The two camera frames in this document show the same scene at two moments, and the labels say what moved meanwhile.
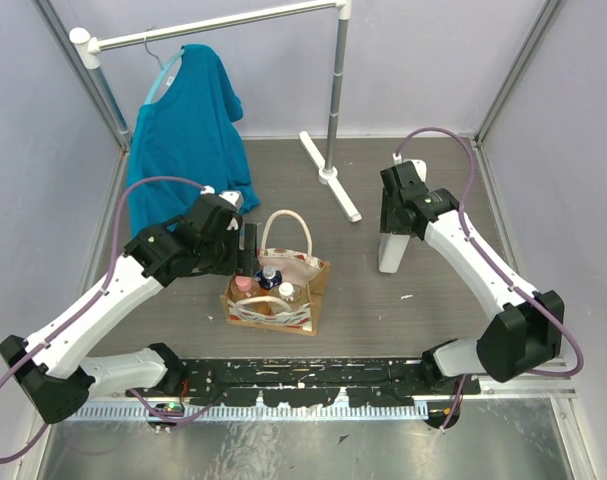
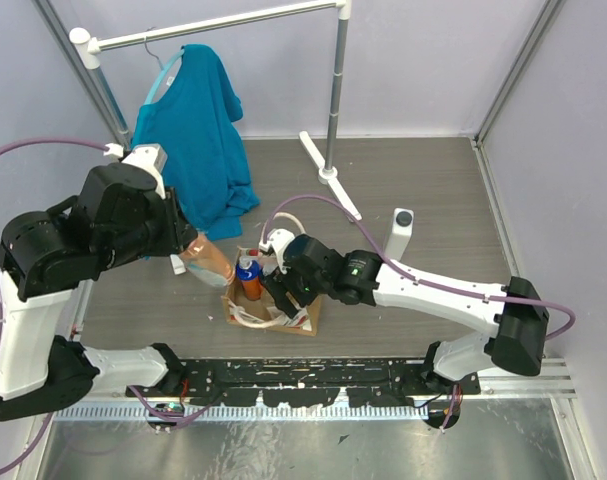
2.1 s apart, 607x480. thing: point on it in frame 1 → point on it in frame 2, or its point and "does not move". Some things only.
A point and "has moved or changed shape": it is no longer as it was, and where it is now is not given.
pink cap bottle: x=243 y=287 has moved or changed shape
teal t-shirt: x=186 y=133 does not move
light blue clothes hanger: x=162 y=69 does not move
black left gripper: x=250 y=245 → x=181 y=228
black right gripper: x=387 y=222 → x=278 y=284
